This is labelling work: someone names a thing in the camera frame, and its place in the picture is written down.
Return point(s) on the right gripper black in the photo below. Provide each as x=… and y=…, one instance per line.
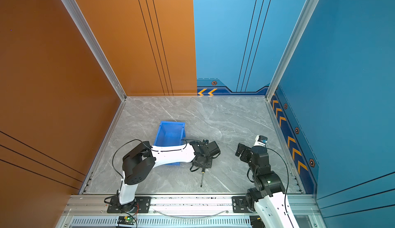
x=247, y=151

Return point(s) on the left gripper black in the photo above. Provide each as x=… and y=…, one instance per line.
x=209, y=166

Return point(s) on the black handle screwdriver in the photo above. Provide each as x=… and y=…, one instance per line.
x=202, y=176

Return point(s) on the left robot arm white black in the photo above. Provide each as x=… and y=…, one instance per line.
x=138, y=163

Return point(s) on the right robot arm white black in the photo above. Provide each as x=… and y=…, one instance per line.
x=269, y=196

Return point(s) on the blue plastic bin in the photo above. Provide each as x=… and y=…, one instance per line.
x=169, y=134

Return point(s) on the green circuit board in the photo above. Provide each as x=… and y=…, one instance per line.
x=126, y=222

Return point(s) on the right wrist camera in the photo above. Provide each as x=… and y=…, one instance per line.
x=260, y=140

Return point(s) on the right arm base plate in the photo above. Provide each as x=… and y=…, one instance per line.
x=240, y=205

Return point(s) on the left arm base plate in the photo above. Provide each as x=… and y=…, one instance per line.
x=139, y=205

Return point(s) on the right aluminium corner post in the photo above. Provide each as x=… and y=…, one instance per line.
x=300, y=26

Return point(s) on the aluminium corner post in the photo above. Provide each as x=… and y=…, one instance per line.
x=93, y=44
x=300, y=26

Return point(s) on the left aluminium corner post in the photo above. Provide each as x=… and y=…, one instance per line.
x=93, y=44

